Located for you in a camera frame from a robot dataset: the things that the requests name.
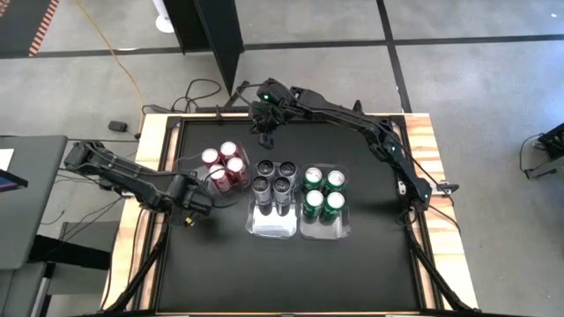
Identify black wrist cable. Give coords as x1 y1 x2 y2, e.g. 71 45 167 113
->
227 80 265 110
206 175 246 210

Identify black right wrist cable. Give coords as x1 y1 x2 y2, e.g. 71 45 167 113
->
227 80 265 110

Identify black floor base bar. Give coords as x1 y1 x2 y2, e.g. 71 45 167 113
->
195 103 255 114

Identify gray desk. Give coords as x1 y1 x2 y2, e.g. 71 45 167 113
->
0 135 70 270

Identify green Sprite can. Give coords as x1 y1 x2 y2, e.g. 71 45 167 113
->
322 191 347 222
302 188 326 220
302 166 324 193
325 169 347 193

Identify dark tablet screen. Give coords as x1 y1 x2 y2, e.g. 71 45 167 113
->
0 168 29 194

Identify white round stand base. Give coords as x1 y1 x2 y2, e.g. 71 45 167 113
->
151 0 176 34

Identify black mat hazard striped edge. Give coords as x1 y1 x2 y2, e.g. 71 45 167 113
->
0 0 62 59

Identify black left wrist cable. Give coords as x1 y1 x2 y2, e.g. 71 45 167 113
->
206 175 246 210

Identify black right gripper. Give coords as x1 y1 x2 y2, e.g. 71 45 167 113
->
249 101 286 150

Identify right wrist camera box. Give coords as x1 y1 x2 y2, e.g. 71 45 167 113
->
256 77 293 107

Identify white paper sheet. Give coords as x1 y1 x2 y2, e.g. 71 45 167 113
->
0 148 15 173

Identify black floor cables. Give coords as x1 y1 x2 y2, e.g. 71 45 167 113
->
140 77 223 114

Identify gray cabinet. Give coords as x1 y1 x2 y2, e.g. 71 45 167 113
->
0 262 50 317

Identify red Coca-Cola can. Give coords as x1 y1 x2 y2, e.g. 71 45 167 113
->
219 140 243 162
200 147 221 167
207 164 233 194
225 156 249 186

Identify black floor stand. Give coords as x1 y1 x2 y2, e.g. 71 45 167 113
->
518 122 564 181

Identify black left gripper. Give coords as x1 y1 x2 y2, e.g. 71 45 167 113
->
174 174 216 228

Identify clear plastic bin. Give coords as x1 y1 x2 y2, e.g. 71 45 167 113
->
244 160 300 241
298 162 353 242
184 139 250 198

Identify yellow cable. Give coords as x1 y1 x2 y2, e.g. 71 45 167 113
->
72 0 146 133

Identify black partition panel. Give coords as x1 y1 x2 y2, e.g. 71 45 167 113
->
161 0 250 109

